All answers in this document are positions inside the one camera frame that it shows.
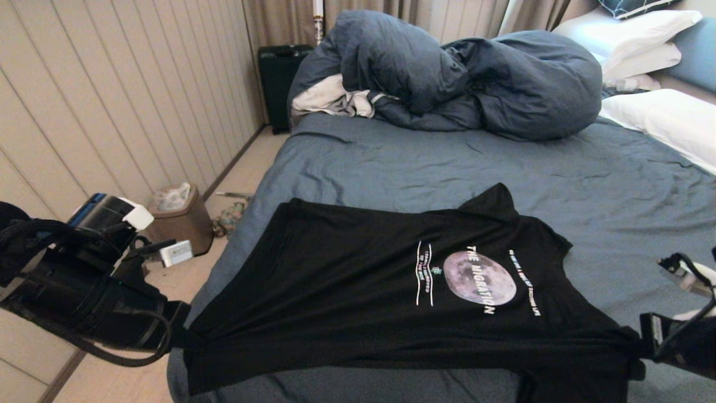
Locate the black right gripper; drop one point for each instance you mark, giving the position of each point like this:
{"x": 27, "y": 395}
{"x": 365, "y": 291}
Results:
{"x": 665, "y": 341}

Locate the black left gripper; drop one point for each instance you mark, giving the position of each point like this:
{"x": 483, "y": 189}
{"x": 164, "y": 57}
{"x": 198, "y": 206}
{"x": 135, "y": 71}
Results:
{"x": 151, "y": 324}

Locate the black moon print t-shirt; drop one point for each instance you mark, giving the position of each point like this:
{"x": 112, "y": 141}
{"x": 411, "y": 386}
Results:
{"x": 363, "y": 302}

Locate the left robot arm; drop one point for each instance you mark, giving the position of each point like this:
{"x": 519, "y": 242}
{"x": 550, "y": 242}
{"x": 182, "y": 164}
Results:
{"x": 61, "y": 285}

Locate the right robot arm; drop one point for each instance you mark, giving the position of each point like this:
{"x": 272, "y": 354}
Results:
{"x": 707, "y": 341}

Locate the beige trash bin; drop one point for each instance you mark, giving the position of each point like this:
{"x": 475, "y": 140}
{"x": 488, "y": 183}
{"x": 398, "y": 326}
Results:
{"x": 184, "y": 224}

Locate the clear plastic bin bag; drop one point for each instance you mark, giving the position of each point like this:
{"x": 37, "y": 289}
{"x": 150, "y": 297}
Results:
{"x": 172, "y": 197}

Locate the multicoloured rag mop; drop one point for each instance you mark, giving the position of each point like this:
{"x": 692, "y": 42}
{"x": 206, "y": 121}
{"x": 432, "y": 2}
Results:
{"x": 230, "y": 217}

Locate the long white pillow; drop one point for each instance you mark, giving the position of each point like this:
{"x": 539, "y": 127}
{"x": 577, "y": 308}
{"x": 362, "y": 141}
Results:
{"x": 671, "y": 120}

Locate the black suitcase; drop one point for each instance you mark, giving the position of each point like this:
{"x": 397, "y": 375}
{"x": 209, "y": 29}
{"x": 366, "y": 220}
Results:
{"x": 279, "y": 84}

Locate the white crumpled cloth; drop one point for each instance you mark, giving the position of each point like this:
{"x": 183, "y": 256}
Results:
{"x": 327, "y": 95}

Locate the blue bed sheet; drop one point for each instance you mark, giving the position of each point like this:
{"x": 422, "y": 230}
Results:
{"x": 419, "y": 162}

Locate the flat white pillow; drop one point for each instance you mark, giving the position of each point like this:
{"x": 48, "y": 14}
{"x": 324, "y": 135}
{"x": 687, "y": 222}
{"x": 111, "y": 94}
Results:
{"x": 649, "y": 62}

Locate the dark blue duvet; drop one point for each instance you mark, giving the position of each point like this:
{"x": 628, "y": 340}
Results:
{"x": 503, "y": 84}

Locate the light blue headboard cushion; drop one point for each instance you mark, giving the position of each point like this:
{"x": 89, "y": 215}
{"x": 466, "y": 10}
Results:
{"x": 699, "y": 56}

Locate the beige curtain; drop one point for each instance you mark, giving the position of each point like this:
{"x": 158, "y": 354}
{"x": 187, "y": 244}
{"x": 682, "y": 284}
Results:
{"x": 279, "y": 22}

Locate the dark patterned cushion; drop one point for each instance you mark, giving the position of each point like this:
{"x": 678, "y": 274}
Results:
{"x": 632, "y": 6}

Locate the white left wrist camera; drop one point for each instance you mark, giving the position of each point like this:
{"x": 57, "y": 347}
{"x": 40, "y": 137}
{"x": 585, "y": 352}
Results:
{"x": 176, "y": 253}

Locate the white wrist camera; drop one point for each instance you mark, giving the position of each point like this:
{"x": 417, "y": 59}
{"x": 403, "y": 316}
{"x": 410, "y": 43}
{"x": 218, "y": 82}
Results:
{"x": 685, "y": 274}
{"x": 176, "y": 253}

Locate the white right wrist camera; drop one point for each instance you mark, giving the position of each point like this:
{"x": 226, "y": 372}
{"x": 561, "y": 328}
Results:
{"x": 685, "y": 274}

